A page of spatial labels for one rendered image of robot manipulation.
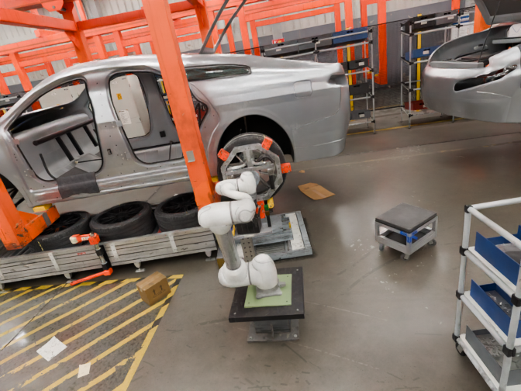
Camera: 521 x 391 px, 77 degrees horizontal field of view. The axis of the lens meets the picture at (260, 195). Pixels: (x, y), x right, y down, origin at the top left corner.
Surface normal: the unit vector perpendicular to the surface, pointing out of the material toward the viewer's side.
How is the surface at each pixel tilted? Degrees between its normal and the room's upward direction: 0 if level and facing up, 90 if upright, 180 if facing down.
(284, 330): 90
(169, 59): 90
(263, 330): 90
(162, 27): 90
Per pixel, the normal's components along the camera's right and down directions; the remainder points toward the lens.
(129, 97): -0.10, 0.41
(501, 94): -0.59, 0.40
